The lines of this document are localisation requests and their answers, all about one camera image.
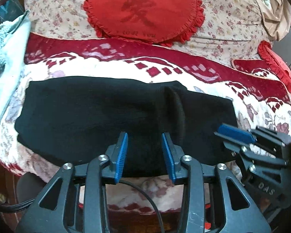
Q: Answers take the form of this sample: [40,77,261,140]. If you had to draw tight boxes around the black cable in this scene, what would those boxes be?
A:
[119,179,166,233]

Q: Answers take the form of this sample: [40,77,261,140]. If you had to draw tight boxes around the red heart-shaped ruffled pillow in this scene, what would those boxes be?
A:
[83,0,205,47]

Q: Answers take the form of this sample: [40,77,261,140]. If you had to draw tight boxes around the beige floral quilt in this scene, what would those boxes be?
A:
[24,0,271,66]

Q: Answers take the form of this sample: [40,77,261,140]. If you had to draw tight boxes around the light blue fleece jacket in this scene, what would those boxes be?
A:
[0,9,32,151]

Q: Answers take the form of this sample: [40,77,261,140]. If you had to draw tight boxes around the red and white floral blanket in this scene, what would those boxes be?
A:
[0,32,291,214]

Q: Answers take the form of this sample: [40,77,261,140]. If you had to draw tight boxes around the teal bag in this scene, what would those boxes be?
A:
[0,0,24,24]

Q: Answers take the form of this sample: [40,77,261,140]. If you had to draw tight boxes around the black pants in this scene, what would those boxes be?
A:
[15,76,236,178]

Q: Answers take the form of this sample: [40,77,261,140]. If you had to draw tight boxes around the beige curtain cloth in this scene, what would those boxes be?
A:
[256,0,291,41]

